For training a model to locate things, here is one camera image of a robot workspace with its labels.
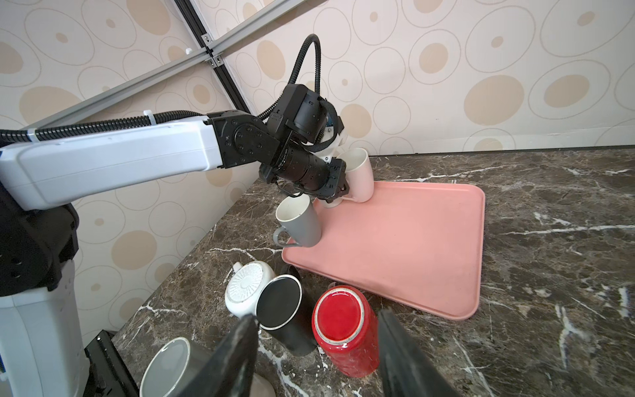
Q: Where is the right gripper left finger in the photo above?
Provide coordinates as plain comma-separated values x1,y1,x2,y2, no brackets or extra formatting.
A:
173,314,258,396

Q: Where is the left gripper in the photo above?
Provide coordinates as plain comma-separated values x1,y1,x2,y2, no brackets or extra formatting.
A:
307,157,350,203

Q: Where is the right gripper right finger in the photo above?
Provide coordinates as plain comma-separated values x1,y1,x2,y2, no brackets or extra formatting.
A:
378,309,458,397

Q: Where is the pink mug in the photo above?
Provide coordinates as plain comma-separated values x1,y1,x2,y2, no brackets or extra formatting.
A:
320,148,375,208

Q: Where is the grey mug white interior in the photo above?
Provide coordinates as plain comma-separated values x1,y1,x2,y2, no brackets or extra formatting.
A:
273,195,322,248

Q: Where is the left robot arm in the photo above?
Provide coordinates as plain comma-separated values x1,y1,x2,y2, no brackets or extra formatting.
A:
1,84,348,396

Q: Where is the dark grey mug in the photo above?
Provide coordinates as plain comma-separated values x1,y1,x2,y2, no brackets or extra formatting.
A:
140,337,275,396

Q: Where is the red mug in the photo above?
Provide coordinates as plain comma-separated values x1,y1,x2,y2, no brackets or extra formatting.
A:
312,286,380,378

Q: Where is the white ribbed mug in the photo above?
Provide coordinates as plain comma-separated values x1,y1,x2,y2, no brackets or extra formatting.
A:
225,261,276,318

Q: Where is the black mug white rim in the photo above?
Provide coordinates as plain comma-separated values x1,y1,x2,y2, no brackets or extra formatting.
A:
256,265,318,357

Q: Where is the pink rectangular tray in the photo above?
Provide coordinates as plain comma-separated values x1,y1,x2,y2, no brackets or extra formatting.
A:
281,181,486,321

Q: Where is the diagonal aluminium bar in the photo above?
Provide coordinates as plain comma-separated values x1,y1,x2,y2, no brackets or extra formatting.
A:
29,0,302,128

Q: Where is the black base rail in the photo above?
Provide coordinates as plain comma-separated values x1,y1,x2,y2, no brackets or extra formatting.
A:
83,330,139,397

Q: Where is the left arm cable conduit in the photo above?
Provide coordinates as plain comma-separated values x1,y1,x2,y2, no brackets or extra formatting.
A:
0,33,322,145

